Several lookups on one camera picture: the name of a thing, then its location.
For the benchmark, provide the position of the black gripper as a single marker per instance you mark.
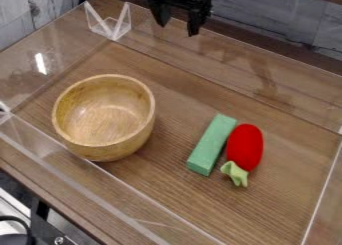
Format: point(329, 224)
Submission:
point(198, 8)

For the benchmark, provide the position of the red plush fruit green leaf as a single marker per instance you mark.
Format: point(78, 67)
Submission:
point(244, 153)

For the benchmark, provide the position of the wooden bowl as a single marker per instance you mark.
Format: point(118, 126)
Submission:
point(103, 117)

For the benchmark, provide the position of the green rectangular block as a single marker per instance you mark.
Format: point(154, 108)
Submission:
point(208, 150)

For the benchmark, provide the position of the black metal table leg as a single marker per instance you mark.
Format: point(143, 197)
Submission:
point(39, 208)

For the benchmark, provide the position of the clear acrylic corner bracket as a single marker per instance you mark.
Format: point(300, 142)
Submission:
point(110, 27)

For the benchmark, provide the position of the clear acrylic tray wall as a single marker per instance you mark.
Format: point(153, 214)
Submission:
point(146, 200)

